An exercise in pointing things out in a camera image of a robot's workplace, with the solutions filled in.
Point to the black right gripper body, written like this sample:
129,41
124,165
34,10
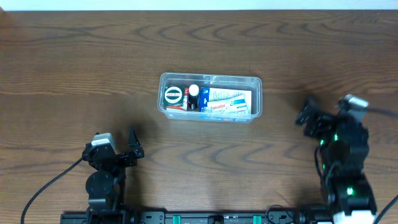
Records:
324,125

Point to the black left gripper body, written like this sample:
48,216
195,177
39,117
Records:
115,156

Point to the green Zam-Buk ointment box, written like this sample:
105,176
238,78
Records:
173,95

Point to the white Panadol box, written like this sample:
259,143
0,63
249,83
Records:
228,106

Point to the red medicine box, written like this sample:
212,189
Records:
184,107

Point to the dark brown medicine bottle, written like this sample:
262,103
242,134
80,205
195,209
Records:
193,96

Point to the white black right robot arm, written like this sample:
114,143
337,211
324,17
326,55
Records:
348,198

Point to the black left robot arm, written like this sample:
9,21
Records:
106,186

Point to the clear plastic container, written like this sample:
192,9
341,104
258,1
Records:
253,84

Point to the black mounting rail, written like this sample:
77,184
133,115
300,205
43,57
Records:
157,217

